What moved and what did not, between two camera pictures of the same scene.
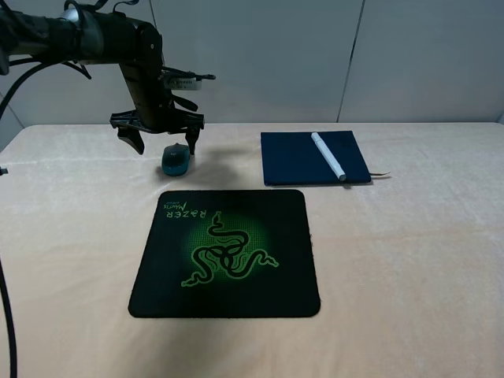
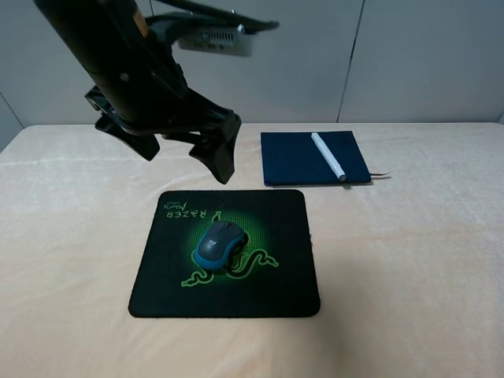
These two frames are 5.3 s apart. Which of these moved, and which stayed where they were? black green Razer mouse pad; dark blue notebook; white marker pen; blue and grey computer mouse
Moved: blue and grey computer mouse
Stayed: black green Razer mouse pad; dark blue notebook; white marker pen
